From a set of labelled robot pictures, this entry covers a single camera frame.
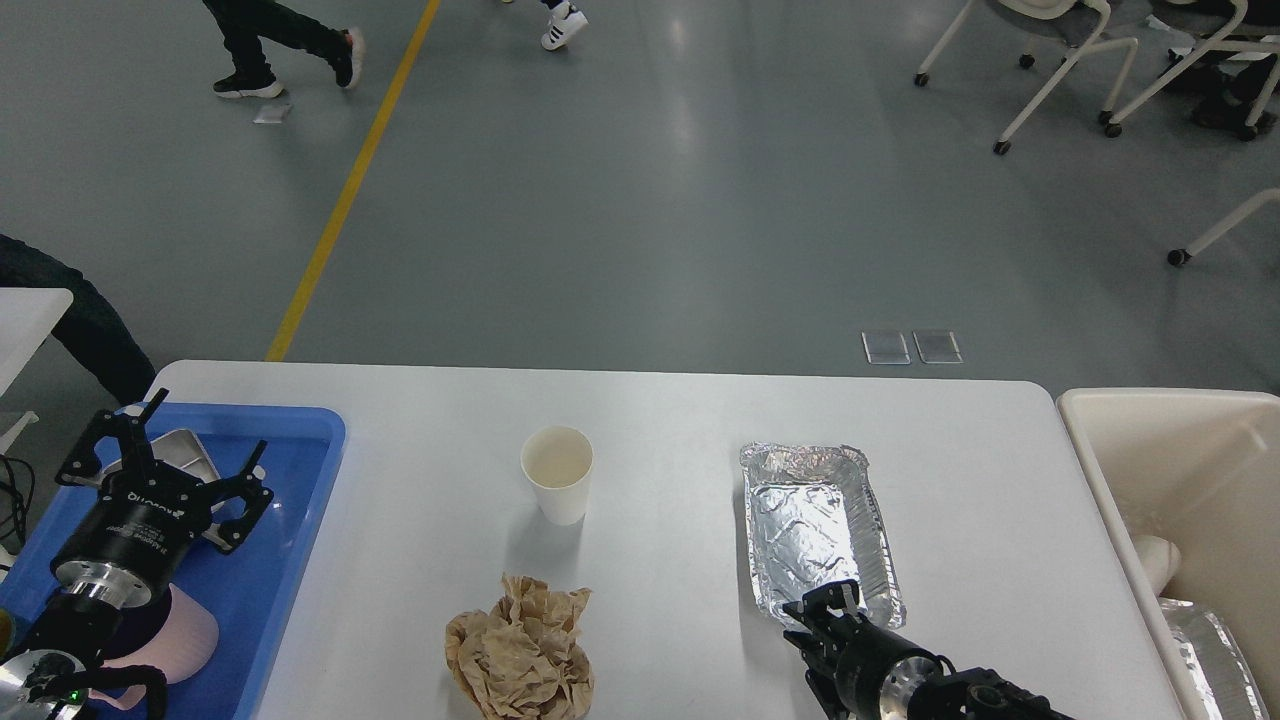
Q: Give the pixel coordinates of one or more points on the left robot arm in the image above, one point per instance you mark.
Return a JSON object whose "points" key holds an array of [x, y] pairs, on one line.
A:
{"points": [[49, 673]]}

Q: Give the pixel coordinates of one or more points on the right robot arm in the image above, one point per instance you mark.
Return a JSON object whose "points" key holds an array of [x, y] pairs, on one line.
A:
{"points": [[977, 693]]}

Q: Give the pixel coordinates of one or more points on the floor outlet plate right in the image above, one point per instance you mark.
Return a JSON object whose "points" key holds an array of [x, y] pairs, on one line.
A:
{"points": [[937, 346]]}

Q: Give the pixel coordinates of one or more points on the foil tray in bin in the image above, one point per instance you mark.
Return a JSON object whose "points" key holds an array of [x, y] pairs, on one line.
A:
{"points": [[1210, 665]]}

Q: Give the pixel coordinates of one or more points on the walking person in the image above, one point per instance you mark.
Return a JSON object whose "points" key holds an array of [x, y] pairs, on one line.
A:
{"points": [[245, 24]]}

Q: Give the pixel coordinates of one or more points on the white side table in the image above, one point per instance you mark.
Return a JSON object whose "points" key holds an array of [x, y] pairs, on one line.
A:
{"points": [[27, 318]]}

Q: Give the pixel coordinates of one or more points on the floor outlet plate left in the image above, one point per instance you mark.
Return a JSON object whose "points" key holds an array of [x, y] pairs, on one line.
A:
{"points": [[886, 348]]}

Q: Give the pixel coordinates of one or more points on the pink mug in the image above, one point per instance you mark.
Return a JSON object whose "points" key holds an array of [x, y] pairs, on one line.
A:
{"points": [[176, 634]]}

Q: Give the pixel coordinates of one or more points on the crumpled brown paper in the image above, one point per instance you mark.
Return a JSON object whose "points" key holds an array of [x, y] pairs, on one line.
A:
{"points": [[523, 659]]}

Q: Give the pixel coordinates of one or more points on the blue plastic tray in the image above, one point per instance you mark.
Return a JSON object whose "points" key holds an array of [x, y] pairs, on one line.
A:
{"points": [[249, 592]]}

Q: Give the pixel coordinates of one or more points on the floor outlet plate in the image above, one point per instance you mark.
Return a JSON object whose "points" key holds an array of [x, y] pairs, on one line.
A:
{"points": [[886, 348], [937, 346]]}

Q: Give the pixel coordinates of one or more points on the white paper cup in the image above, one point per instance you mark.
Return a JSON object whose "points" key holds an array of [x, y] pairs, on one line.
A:
{"points": [[558, 463]]}

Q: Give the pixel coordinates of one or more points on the steel rectangular container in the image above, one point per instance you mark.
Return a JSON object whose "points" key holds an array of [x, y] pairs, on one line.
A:
{"points": [[180, 449]]}

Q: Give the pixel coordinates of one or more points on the person in dark jeans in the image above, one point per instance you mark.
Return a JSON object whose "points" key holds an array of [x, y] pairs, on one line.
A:
{"points": [[91, 329]]}

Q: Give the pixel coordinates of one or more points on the white chair at right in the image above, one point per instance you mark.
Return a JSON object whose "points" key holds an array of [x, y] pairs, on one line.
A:
{"points": [[1181, 257]]}

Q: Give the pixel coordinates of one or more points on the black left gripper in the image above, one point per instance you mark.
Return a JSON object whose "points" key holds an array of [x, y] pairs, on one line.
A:
{"points": [[128, 547]]}

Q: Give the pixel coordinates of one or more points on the aluminium foil tray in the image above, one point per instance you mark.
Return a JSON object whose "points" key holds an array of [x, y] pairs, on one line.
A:
{"points": [[812, 518]]}

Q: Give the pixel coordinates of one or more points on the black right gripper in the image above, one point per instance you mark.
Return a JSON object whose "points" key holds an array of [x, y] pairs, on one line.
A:
{"points": [[855, 671]]}

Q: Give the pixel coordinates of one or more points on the beige plastic bin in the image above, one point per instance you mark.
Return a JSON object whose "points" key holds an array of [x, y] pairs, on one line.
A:
{"points": [[1187, 484]]}

